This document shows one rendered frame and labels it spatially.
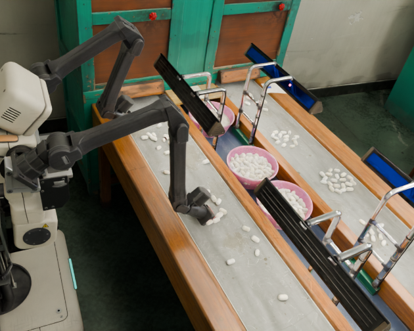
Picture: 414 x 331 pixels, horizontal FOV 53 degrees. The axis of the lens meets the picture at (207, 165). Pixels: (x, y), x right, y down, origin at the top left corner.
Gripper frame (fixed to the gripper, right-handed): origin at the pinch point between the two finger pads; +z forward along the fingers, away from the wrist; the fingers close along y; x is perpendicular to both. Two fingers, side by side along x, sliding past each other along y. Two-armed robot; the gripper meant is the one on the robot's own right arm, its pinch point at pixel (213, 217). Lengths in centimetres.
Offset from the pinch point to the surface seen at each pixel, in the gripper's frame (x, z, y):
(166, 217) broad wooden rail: 11.9, -15.4, 6.7
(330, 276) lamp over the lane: -27, -18, -57
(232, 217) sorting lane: -4.8, 7.6, -2.8
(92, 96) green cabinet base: 11, -20, 98
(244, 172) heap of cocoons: -18.8, 23.1, 20.5
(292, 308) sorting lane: -3, 6, -50
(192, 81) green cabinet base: -29, 27, 97
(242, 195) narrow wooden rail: -13.2, 13.5, 5.5
